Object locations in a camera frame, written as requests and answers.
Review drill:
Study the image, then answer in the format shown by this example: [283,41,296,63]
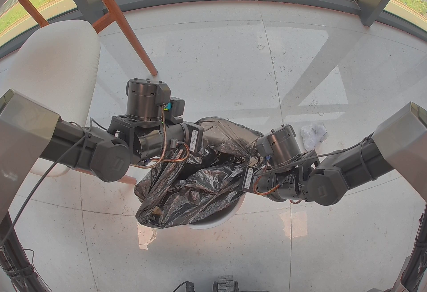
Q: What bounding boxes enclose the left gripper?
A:
[137,121,204,166]

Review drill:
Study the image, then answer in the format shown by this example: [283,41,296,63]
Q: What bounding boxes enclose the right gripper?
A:
[240,165,298,202]

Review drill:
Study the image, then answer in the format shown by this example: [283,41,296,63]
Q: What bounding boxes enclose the black plastic bag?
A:
[134,117,265,230]

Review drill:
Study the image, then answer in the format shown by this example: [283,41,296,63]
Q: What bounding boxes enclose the white trash bin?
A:
[185,189,248,231]

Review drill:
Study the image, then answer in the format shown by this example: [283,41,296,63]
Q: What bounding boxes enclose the crumpled white paper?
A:
[300,122,329,152]

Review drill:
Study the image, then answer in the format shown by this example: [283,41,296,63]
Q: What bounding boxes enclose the white cushioned wooden chair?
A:
[0,0,159,185]

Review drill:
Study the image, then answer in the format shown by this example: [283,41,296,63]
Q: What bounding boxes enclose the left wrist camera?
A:
[168,97,186,124]

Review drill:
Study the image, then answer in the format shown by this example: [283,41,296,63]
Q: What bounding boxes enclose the black cable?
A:
[173,281,201,292]
[0,117,97,284]

